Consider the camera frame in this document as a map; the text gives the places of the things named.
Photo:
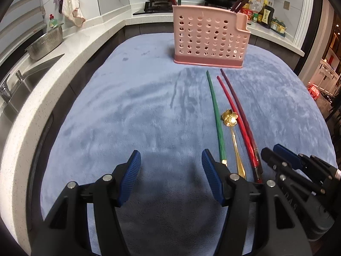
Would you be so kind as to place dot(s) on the white cabinet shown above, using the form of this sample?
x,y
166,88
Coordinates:
x,y
330,74

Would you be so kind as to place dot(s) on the metal sink knob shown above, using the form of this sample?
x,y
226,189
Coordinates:
x,y
19,75

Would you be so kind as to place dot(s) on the white kitchen counter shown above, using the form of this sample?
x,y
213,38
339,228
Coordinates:
x,y
53,85

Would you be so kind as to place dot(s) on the blue fleece blanket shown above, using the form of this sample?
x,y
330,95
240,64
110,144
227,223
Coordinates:
x,y
120,112

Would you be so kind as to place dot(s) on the dark soy sauce bottle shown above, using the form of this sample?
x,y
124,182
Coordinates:
x,y
266,16

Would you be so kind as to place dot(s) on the red crate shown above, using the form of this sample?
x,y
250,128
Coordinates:
x,y
315,92

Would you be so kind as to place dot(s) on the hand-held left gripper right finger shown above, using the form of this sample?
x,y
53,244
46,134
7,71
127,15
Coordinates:
x,y
211,178

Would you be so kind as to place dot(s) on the chrome faucet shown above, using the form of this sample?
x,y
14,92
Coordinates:
x,y
5,89

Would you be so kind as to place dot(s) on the stainless steel sink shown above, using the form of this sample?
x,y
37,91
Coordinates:
x,y
24,85

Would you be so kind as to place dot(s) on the spice jar rack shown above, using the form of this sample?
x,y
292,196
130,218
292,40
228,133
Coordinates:
x,y
278,28

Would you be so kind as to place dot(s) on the pink perforated utensil basket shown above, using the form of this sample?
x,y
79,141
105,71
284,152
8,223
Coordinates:
x,y
207,34

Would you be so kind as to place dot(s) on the clear plastic bottle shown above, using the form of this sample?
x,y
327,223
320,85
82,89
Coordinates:
x,y
257,5

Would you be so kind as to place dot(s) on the white window blinds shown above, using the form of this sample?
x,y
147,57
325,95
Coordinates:
x,y
16,13

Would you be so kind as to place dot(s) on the metal colander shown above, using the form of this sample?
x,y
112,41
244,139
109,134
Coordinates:
x,y
45,44

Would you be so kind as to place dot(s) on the yellow seasoning packet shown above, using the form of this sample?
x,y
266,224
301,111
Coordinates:
x,y
247,5

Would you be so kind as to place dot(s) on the black gas stove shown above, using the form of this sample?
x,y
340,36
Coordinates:
x,y
154,8

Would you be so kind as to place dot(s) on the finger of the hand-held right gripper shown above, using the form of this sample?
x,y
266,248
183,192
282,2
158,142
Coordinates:
x,y
282,166
286,152

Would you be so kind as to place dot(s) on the small green cap jar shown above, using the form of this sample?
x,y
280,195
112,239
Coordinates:
x,y
255,18

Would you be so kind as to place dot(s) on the green dish soap bottle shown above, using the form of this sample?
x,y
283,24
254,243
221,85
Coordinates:
x,y
52,22

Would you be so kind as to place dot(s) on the red seasoning can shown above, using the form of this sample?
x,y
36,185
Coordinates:
x,y
248,14

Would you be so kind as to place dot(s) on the yellow cap oil bottle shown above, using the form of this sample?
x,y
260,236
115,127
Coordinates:
x,y
268,2

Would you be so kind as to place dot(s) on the white hanging towel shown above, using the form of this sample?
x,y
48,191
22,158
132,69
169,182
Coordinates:
x,y
72,2

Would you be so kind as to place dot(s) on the brown wall switch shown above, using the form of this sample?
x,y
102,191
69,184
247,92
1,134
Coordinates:
x,y
287,4

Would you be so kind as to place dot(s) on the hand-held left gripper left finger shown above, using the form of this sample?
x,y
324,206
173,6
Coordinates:
x,y
129,178

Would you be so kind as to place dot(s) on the gold flower spoon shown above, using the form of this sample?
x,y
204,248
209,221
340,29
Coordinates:
x,y
229,117

